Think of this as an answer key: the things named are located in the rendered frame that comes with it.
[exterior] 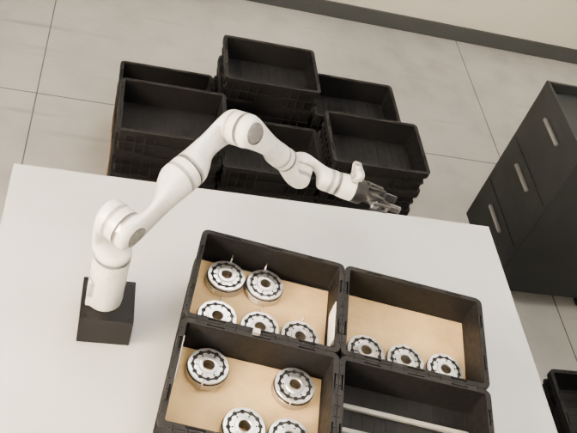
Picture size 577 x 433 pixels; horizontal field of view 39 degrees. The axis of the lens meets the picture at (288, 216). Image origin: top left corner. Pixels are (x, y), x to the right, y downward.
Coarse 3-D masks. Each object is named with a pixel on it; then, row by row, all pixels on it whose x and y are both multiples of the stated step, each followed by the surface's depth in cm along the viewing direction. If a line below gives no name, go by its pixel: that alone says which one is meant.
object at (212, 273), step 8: (216, 264) 219; (224, 264) 220; (232, 264) 221; (208, 272) 216; (216, 272) 217; (240, 272) 219; (216, 280) 215; (240, 280) 218; (224, 288) 214; (232, 288) 215
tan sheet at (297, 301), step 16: (288, 288) 224; (304, 288) 226; (192, 304) 212; (240, 304) 216; (288, 304) 220; (304, 304) 222; (320, 304) 224; (288, 320) 217; (304, 320) 218; (320, 320) 220; (320, 336) 216
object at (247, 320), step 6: (252, 312) 211; (258, 312) 212; (246, 318) 209; (252, 318) 210; (258, 318) 210; (264, 318) 211; (270, 318) 212; (240, 324) 208; (246, 324) 208; (270, 324) 210; (276, 324) 211; (270, 330) 209; (276, 330) 209
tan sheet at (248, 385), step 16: (192, 352) 202; (208, 368) 200; (240, 368) 202; (256, 368) 204; (272, 368) 205; (176, 384) 194; (224, 384) 198; (240, 384) 199; (256, 384) 200; (320, 384) 205; (176, 400) 191; (192, 400) 193; (208, 400) 194; (224, 400) 195; (240, 400) 196; (256, 400) 197; (272, 400) 198; (176, 416) 189; (192, 416) 190; (208, 416) 191; (224, 416) 192; (272, 416) 195; (288, 416) 197; (304, 416) 198
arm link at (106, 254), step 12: (108, 204) 187; (120, 204) 188; (96, 216) 187; (108, 216) 186; (120, 216) 186; (96, 228) 188; (108, 228) 186; (96, 240) 191; (108, 240) 188; (96, 252) 193; (108, 252) 193; (120, 252) 195; (108, 264) 193; (120, 264) 194
